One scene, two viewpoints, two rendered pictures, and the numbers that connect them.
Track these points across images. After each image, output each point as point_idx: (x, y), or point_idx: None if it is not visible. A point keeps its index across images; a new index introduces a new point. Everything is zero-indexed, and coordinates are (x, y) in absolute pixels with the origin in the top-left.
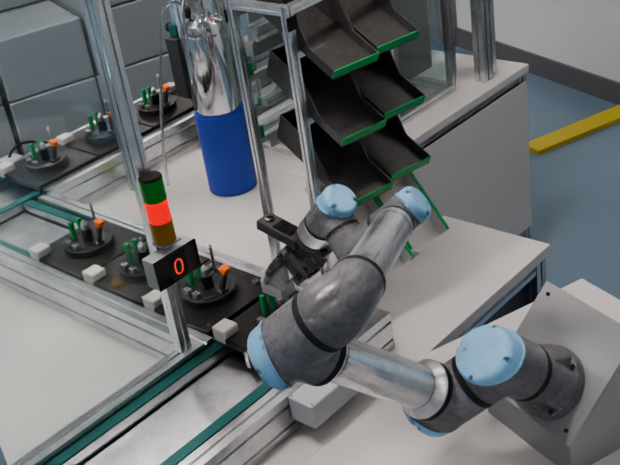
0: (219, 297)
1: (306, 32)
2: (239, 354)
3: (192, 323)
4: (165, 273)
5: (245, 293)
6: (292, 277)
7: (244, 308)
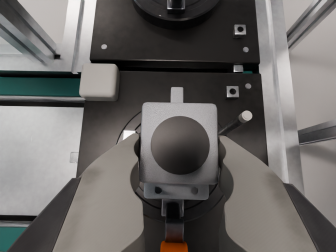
0: (159, 14)
1: None
2: None
3: (96, 22)
4: None
5: (205, 39)
6: (311, 39)
7: (174, 63)
